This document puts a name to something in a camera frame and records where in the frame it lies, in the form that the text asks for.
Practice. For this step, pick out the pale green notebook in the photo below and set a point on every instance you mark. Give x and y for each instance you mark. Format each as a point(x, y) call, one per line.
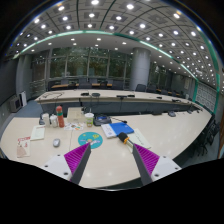
point(38, 132)

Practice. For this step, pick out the red sauce bottle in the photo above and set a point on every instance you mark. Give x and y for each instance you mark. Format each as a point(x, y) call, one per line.
point(60, 117)

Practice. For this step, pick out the pale paper under microphone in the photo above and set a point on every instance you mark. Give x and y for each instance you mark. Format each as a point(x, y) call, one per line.
point(138, 138)

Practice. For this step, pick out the black and yellow microphone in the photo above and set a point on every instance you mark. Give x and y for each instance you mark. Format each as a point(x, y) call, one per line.
point(125, 139)

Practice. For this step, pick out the grey computer mouse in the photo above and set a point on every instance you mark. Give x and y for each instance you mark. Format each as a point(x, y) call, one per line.
point(56, 142)

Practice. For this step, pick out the round teal mouse pad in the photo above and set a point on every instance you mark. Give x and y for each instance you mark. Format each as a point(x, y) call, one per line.
point(94, 139)

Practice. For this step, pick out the red and white booklet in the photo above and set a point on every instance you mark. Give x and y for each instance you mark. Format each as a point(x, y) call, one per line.
point(23, 147)

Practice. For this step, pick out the colourful sticker sheet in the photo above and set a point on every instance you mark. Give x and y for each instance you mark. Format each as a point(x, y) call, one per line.
point(74, 126)

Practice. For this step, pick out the blue book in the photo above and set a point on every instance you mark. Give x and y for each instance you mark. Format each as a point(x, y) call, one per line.
point(121, 127)

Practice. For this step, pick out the white jar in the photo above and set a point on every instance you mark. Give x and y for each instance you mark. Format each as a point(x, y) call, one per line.
point(46, 119)

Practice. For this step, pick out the grey round pillar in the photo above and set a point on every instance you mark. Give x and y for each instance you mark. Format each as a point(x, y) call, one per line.
point(140, 67)

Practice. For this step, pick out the paper cup with green print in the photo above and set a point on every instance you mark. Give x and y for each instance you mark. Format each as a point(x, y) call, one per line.
point(89, 119)

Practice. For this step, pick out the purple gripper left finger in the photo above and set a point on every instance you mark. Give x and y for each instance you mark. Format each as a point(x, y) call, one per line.
point(71, 165)

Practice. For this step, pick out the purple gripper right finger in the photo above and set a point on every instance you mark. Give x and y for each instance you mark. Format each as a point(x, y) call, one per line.
point(151, 166)

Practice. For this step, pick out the white plastic bottle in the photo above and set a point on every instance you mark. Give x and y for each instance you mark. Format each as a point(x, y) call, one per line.
point(54, 121)

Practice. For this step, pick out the conference microphone console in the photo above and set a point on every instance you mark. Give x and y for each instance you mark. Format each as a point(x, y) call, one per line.
point(101, 119)

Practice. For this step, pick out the long curved conference desk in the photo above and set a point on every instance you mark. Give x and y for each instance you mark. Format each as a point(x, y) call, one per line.
point(115, 102)

